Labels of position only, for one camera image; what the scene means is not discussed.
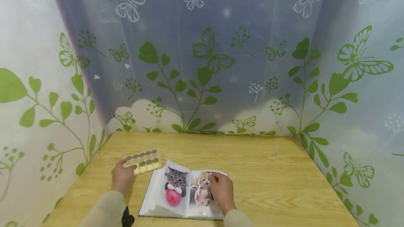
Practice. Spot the kitten photo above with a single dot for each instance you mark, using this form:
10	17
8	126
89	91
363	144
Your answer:
200	190

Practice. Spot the person's right forearm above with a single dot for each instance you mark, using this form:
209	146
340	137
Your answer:
237	219

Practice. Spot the cat with red ball photo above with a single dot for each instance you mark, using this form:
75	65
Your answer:
175	186

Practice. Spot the sheet of round stickers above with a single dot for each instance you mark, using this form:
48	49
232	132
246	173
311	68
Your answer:
145	161

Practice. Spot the person's right fingers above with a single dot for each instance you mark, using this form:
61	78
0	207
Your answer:
214	178

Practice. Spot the person's right hand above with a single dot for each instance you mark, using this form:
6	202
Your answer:
223	192

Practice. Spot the person's left forearm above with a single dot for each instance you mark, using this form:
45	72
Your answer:
104	210

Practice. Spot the person's left thumb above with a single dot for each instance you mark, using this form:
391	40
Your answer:
132	168

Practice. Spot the person's left hand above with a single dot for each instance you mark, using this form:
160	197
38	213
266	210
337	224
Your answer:
122	178

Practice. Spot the person's left fingers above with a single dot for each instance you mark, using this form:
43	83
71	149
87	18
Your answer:
121	163

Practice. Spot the black wrist band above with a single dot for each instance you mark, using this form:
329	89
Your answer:
127	217

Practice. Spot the open white photo album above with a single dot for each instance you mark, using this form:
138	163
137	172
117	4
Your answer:
157	199

